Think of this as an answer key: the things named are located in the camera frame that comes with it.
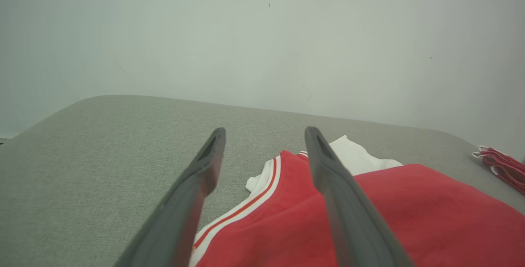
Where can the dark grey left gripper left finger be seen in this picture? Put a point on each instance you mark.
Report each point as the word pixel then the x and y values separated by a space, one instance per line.
pixel 188 201

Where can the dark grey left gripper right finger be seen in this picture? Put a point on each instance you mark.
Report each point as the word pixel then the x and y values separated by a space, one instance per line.
pixel 348 205

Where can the red jersey with white sleeves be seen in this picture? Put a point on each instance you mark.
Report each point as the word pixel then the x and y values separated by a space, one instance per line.
pixel 430 217

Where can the red garment stack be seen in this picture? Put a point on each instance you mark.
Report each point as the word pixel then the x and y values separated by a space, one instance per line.
pixel 506 168

